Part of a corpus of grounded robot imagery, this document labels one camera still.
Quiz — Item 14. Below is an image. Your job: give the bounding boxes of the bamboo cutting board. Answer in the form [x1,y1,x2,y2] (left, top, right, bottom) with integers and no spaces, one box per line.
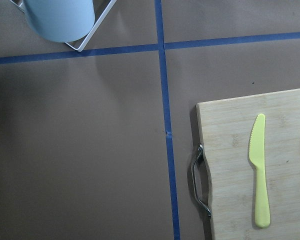
[196,88,300,240]

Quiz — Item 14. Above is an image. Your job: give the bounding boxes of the yellow plastic knife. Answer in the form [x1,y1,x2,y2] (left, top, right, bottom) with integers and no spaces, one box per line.
[248,113,271,228]

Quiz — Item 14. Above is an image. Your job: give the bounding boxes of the light blue cup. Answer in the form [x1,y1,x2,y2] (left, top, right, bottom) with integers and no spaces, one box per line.
[23,0,95,43]

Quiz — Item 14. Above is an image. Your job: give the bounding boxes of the metal cutting board handle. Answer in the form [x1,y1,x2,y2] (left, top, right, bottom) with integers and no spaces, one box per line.
[190,143,212,219]

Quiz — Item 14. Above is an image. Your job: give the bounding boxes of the white wire rack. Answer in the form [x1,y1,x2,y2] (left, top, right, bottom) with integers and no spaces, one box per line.
[11,0,116,52]

